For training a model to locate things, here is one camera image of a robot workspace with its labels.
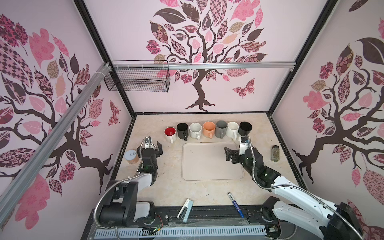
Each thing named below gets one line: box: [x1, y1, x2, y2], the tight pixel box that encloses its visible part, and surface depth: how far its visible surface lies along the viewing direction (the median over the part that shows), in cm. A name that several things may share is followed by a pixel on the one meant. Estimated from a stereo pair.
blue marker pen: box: [227, 192, 244, 218], surface depth 78 cm
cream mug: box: [189, 122, 203, 140], surface depth 102 cm
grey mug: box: [215, 120, 228, 139], surface depth 101 cm
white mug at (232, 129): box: [226, 121, 239, 141], surface depth 103 cm
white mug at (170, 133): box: [163, 126, 177, 144], surface depth 102 cm
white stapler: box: [177, 198, 194, 223], surface depth 75 cm
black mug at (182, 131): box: [176, 122, 189, 142], surface depth 102 cm
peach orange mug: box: [202, 121, 216, 139], surface depth 102 cm
